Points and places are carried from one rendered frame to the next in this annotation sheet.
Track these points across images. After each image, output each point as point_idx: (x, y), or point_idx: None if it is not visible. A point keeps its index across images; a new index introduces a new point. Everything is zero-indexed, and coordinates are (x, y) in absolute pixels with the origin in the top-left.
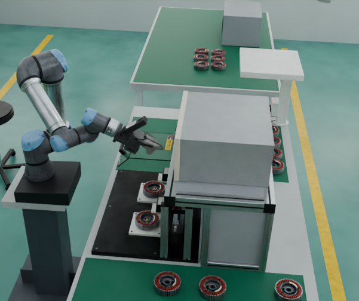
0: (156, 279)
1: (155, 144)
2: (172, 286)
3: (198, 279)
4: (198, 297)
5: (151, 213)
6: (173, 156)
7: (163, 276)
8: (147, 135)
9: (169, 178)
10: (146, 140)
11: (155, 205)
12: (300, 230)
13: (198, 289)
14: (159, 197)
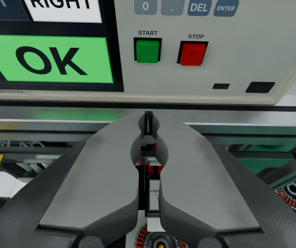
0: None
1: (174, 131)
2: None
3: (253, 149)
4: (285, 147)
5: (145, 237)
6: (112, 115)
7: (287, 195)
8: (63, 214)
9: (265, 117)
10: (199, 214)
11: (154, 223)
12: None
13: (271, 148)
14: (150, 207)
